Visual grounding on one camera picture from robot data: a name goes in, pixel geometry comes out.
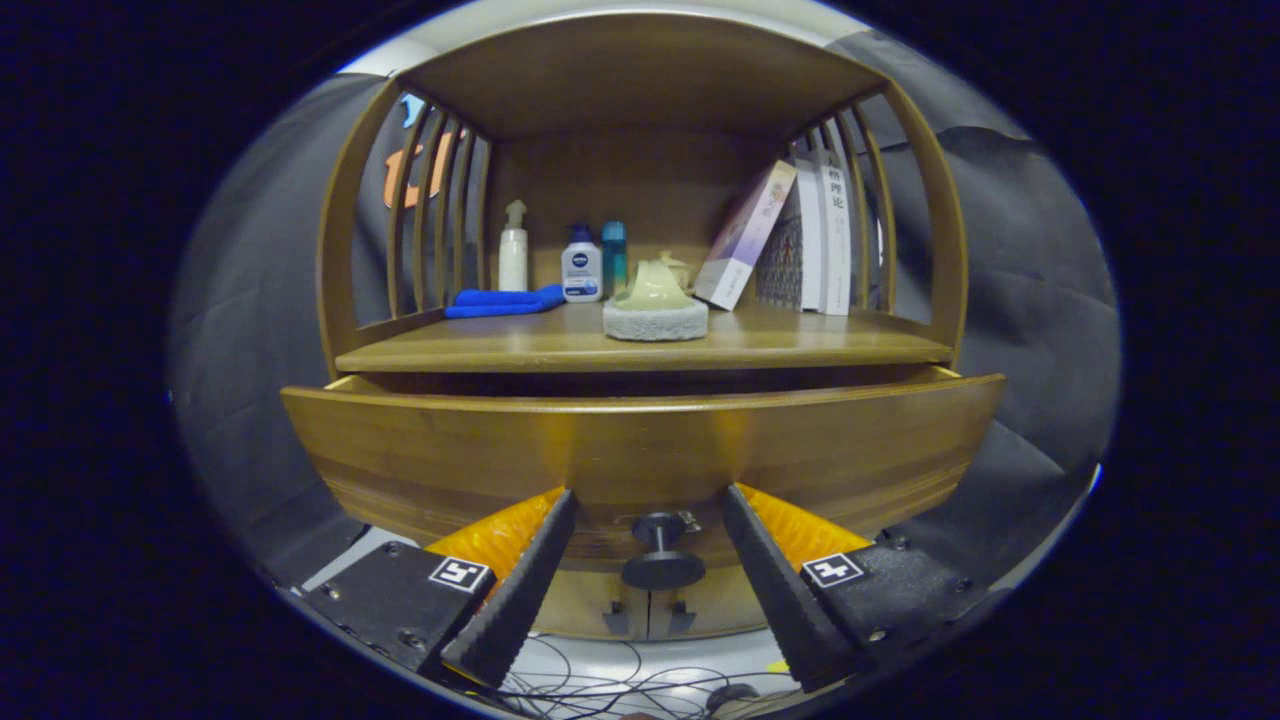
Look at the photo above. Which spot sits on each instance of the plain white book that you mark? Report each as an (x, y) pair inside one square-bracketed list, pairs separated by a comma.
[(810, 250)]

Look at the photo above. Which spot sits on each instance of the wooden cabinet door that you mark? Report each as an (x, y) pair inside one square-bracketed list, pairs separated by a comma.
[(590, 605), (720, 615)]

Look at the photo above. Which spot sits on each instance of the wooden countertop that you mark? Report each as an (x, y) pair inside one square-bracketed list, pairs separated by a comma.
[(500, 340)]

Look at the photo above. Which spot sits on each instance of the beige lidded tea bowl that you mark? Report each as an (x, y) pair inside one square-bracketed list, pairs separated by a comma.
[(680, 270)]

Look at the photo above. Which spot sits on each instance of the wooden drawer with black knob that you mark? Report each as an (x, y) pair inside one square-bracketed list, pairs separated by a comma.
[(640, 450)]

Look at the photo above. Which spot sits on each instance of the blue cloth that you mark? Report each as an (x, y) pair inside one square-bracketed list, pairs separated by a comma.
[(500, 300)]

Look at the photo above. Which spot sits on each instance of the purple book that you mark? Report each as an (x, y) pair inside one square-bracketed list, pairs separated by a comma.
[(745, 235)]

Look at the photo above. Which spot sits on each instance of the white pump bottle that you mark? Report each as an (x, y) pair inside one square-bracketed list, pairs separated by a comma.
[(513, 265)]

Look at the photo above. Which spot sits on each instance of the teal bottle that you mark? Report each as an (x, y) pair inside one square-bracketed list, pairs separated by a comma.
[(614, 260)]

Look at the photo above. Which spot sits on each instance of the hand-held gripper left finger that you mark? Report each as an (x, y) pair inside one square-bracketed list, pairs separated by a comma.
[(520, 590)]

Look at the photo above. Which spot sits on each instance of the white bottle with blue cap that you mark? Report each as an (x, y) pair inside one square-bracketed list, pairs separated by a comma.
[(581, 275)]

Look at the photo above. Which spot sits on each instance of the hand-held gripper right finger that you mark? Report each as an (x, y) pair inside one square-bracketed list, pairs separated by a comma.
[(775, 590)]

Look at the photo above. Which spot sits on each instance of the wooden cabinet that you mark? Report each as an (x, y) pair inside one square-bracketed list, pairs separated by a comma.
[(640, 70)]

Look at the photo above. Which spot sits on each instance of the dark patterned book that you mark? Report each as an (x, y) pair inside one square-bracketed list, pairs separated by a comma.
[(780, 265)]

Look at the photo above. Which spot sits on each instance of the white book with black lettering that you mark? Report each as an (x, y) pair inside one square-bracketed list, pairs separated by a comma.
[(835, 250)]

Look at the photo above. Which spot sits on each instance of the green scrubber with grey pad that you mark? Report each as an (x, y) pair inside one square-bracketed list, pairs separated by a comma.
[(655, 320)]

